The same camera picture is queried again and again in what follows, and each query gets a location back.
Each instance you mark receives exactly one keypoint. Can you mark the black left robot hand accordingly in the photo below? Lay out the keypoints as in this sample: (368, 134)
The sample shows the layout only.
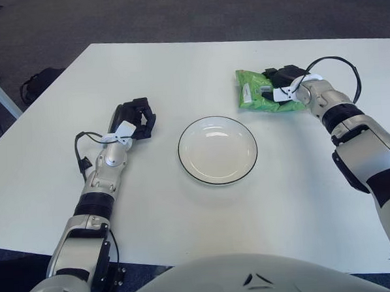
(140, 109)

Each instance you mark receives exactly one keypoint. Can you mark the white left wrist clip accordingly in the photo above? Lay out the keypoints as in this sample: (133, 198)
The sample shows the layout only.
(123, 130)

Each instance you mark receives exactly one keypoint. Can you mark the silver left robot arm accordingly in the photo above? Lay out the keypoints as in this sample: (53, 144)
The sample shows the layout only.
(112, 157)

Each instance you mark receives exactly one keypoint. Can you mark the green snack bag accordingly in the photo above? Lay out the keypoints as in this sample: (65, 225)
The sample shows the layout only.
(254, 84)

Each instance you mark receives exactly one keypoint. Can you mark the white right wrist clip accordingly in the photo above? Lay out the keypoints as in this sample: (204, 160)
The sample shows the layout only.
(282, 95)

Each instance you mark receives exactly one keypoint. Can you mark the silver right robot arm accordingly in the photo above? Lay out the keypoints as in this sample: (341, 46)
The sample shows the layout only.
(354, 128)

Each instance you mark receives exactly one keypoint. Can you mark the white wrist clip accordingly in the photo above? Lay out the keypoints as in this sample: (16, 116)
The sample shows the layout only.
(123, 130)
(282, 95)

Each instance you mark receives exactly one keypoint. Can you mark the white plate black rim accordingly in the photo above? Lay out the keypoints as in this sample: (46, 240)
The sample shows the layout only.
(218, 151)

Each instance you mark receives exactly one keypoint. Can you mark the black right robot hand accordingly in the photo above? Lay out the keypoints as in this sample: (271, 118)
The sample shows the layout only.
(284, 77)

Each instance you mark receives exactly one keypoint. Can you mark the black bag on floor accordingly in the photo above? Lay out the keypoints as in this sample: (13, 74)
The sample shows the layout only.
(41, 82)

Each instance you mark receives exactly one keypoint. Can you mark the grey robot torso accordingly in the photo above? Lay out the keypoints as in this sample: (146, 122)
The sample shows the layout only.
(221, 278)

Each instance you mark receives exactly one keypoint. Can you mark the black bolted waist bracket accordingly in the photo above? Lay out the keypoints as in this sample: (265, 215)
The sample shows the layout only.
(116, 276)

